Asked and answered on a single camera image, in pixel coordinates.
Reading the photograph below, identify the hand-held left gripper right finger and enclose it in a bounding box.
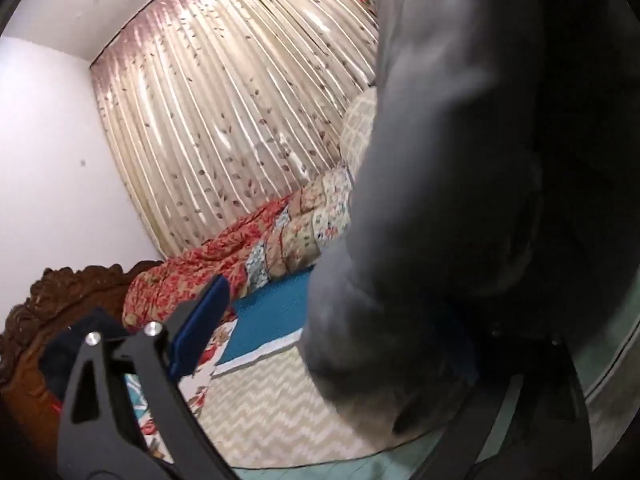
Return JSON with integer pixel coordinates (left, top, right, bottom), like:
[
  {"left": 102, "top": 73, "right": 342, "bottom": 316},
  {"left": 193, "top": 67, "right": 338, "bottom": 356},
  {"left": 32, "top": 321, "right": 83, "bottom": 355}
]
[{"left": 435, "top": 325, "right": 593, "bottom": 480}]

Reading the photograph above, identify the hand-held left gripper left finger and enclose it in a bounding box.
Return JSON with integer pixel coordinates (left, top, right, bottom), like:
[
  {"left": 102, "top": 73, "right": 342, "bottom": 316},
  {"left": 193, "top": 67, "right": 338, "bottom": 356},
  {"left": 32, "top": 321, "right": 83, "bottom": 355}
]
[{"left": 56, "top": 275, "right": 241, "bottom": 480}]

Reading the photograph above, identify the grey puffer jacket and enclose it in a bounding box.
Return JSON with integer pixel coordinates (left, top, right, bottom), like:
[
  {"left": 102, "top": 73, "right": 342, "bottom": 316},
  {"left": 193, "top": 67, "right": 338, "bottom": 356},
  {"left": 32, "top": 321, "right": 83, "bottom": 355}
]
[{"left": 302, "top": 0, "right": 638, "bottom": 441}]

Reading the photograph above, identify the red floral quilt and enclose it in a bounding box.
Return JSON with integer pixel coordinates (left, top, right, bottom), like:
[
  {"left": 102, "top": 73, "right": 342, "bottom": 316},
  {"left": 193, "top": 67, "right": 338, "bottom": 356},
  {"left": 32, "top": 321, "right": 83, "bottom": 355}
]
[{"left": 122, "top": 195, "right": 301, "bottom": 331}]

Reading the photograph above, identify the zigzag patterned bedspread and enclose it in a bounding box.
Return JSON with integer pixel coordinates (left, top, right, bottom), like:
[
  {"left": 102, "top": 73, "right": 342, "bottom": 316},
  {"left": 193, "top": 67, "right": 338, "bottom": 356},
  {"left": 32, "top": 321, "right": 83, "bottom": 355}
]
[{"left": 125, "top": 265, "right": 471, "bottom": 471}]

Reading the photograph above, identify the carved wooden headboard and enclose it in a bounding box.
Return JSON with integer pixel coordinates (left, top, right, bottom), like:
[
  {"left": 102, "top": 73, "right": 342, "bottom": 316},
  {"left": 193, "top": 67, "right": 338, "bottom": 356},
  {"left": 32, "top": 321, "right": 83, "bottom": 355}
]
[{"left": 0, "top": 260, "right": 163, "bottom": 456}]

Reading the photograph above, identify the dark knit cloth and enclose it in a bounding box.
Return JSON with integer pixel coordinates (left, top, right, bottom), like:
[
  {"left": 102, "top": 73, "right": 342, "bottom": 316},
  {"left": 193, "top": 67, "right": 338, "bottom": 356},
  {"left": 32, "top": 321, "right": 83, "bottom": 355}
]
[{"left": 40, "top": 307, "right": 131, "bottom": 401}]

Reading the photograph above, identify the beige leaf print curtain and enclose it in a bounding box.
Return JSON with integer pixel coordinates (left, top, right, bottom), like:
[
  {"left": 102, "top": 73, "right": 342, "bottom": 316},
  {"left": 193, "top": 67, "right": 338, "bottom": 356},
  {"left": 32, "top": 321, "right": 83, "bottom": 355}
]
[{"left": 90, "top": 0, "right": 381, "bottom": 261}]

